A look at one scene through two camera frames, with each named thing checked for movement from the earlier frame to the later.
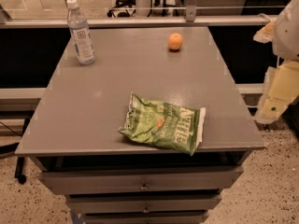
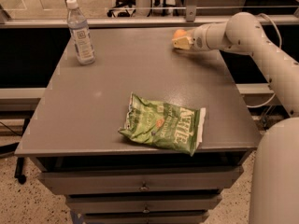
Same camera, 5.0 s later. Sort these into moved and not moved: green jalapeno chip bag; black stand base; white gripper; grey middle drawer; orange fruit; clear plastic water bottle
Moved: orange fruit; white gripper
Not moved: black stand base; green jalapeno chip bag; clear plastic water bottle; grey middle drawer
